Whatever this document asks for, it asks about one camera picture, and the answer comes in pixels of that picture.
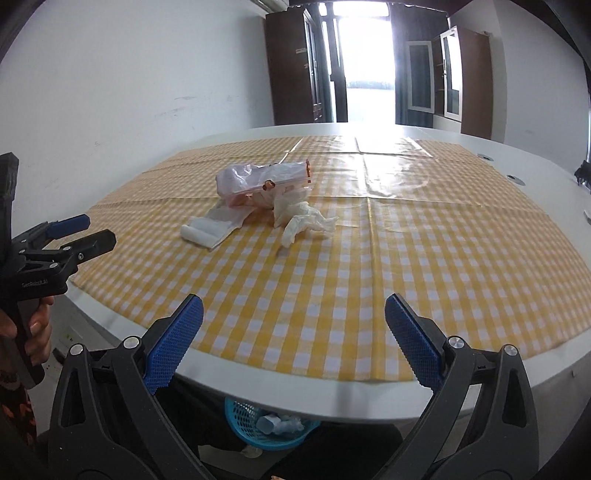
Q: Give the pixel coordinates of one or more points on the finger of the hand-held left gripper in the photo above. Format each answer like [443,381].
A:
[92,244]
[67,226]

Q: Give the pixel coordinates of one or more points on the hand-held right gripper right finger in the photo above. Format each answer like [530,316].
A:
[415,344]

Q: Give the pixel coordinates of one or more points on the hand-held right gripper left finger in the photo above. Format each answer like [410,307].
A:
[173,344]

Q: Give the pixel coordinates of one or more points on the blue plastic mesh basket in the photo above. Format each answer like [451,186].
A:
[244,429]

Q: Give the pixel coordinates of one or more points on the white bandage roll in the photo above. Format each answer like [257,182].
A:
[203,230]

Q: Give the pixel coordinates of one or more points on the clear plastic cup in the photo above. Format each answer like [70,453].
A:
[268,423]

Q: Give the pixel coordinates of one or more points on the clear plastic bag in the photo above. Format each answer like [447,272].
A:
[292,424]

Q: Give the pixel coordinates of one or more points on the white disposable glove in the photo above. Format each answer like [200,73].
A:
[300,219]

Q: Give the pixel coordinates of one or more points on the clear bag with red trim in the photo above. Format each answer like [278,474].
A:
[258,182]

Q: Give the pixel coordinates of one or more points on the person's left hand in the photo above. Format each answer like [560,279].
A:
[41,327]

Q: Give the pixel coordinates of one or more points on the yellow checked tablecloth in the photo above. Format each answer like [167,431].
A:
[369,277]

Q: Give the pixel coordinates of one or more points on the small black device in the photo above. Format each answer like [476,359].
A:
[584,174]

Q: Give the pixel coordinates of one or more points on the dark curtain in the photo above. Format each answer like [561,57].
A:
[400,101]

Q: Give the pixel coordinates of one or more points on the dark brown wardrobe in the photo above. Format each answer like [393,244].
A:
[291,69]

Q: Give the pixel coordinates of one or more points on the brown cabinet with glass door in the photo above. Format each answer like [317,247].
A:
[475,83]

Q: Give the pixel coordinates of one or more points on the white-framed glass door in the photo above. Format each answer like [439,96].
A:
[420,76]

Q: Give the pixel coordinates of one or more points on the bright glass balcony door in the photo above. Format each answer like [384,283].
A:
[369,69]

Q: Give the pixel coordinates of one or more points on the white air conditioner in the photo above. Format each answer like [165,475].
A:
[272,3]

